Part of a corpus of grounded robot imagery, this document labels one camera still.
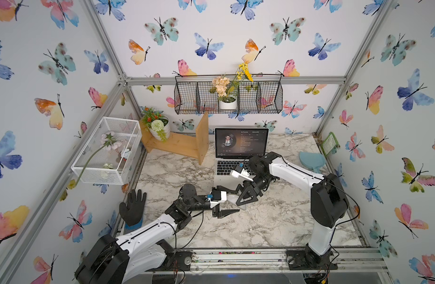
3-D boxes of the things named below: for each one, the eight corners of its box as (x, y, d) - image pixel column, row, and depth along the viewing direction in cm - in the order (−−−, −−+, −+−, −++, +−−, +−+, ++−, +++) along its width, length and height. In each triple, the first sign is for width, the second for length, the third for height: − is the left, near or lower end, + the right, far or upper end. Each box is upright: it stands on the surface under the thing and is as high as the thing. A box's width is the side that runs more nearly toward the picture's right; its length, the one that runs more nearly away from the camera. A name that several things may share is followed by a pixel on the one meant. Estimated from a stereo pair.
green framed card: (324, 155, 113) (331, 146, 106) (318, 141, 121) (324, 132, 114) (333, 155, 113) (340, 146, 106) (326, 141, 121) (332, 132, 114)
